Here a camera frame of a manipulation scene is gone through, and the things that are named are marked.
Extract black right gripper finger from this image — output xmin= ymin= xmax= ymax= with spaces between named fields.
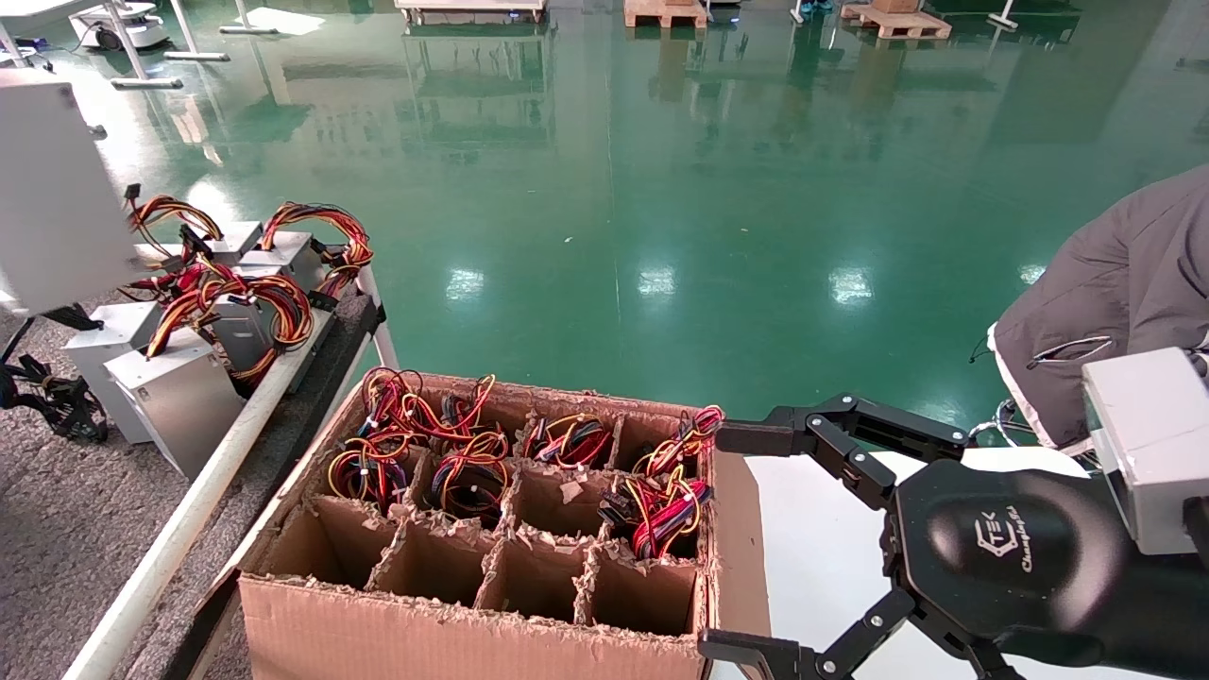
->
xmin=697 ymin=586 xmax=1026 ymax=680
xmin=715 ymin=395 xmax=969 ymax=511

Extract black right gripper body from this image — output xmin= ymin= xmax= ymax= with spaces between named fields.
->
xmin=883 ymin=458 xmax=1209 ymax=680

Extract silver power supply coloured cables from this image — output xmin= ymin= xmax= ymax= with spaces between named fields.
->
xmin=326 ymin=433 xmax=417 ymax=511
xmin=600 ymin=467 xmax=711 ymax=560
xmin=359 ymin=368 xmax=426 ymax=437
xmin=203 ymin=283 xmax=313 ymax=393
xmin=631 ymin=404 xmax=726 ymax=478
xmin=0 ymin=71 xmax=145 ymax=319
xmin=123 ymin=184 xmax=265 ymax=294
xmin=416 ymin=373 xmax=511 ymax=445
xmin=430 ymin=433 xmax=513 ymax=522
xmin=236 ymin=203 xmax=374 ymax=303
xmin=524 ymin=414 xmax=615 ymax=470

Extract cardboard box with dividers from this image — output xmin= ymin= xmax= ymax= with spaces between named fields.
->
xmin=236 ymin=373 xmax=771 ymax=680

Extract person in grey jacket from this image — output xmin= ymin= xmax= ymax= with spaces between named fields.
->
xmin=987 ymin=165 xmax=1209 ymax=452

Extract wooden pallet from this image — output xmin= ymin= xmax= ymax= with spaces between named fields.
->
xmin=841 ymin=0 xmax=952 ymax=41
xmin=623 ymin=0 xmax=709 ymax=29

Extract pale wooden platform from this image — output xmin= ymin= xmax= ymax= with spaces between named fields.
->
xmin=395 ymin=0 xmax=549 ymax=25

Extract white workbench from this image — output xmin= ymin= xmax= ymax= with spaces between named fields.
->
xmin=0 ymin=0 xmax=185 ymax=93
xmin=165 ymin=0 xmax=284 ymax=63

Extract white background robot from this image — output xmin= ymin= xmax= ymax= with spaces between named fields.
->
xmin=71 ymin=0 xmax=171 ymax=50

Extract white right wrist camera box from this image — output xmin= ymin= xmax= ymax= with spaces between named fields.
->
xmin=1081 ymin=347 xmax=1209 ymax=555

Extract power supplies pile with cables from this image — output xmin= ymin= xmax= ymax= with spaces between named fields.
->
xmin=104 ymin=272 xmax=317 ymax=480

